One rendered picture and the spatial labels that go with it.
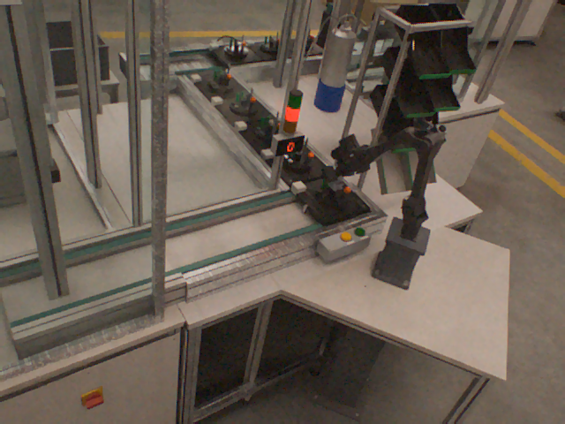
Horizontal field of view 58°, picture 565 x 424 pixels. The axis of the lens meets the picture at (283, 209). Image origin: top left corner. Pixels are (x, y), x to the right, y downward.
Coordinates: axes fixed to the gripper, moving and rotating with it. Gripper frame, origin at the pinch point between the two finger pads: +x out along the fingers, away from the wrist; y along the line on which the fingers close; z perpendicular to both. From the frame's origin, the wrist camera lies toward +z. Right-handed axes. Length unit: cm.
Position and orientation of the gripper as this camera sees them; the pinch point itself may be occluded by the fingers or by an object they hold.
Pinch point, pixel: (336, 173)
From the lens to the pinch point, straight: 205.2
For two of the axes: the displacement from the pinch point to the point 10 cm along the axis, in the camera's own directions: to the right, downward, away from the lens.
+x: -4.5, 2.4, 8.6
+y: -8.3, 2.5, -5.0
